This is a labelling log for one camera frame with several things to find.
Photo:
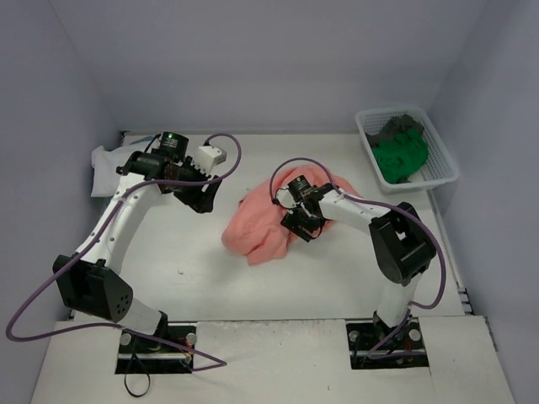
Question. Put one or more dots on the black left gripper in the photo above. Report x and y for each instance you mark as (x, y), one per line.
(194, 188)

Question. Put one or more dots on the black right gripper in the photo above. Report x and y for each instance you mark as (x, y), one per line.
(301, 221)

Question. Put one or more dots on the pink t shirt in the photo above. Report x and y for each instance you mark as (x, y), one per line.
(255, 231)

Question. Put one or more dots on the white t shirt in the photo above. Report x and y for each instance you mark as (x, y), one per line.
(104, 164)

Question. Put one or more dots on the white laundry basket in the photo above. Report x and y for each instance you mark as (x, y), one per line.
(439, 168)

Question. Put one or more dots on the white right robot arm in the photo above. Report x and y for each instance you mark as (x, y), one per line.
(402, 248)

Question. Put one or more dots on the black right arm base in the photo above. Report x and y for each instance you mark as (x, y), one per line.
(405, 351)

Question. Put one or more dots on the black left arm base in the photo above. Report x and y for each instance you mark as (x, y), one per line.
(141, 356)

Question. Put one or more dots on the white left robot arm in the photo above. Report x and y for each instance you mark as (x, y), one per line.
(89, 281)

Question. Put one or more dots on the dark green basket t shirt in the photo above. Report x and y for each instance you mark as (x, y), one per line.
(402, 156)

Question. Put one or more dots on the dark grey basket t shirt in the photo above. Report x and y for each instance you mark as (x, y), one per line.
(395, 126)

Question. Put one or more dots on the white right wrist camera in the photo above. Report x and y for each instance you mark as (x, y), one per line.
(284, 199)

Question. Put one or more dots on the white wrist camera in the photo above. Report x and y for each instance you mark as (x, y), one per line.
(208, 157)
(284, 199)

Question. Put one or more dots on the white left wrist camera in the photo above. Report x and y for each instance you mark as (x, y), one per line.
(208, 157)

